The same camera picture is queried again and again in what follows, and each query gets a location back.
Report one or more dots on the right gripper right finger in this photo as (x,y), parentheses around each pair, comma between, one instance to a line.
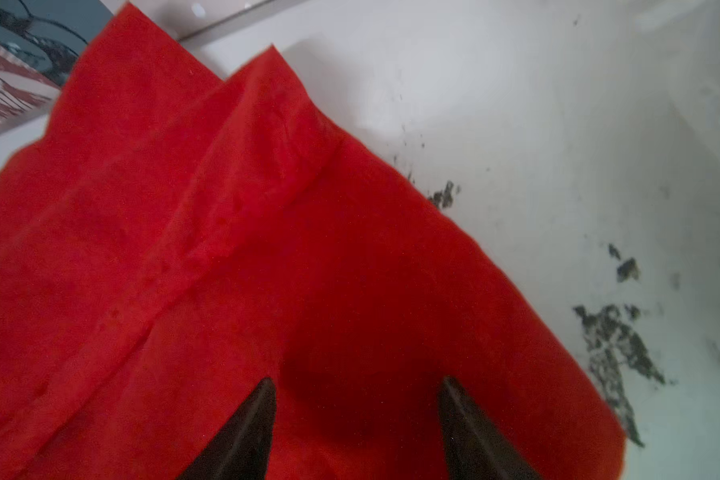
(474,447)

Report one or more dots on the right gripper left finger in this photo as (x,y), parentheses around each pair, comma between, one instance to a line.
(241,448)

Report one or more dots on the red shorts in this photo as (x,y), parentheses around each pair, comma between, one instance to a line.
(175,237)

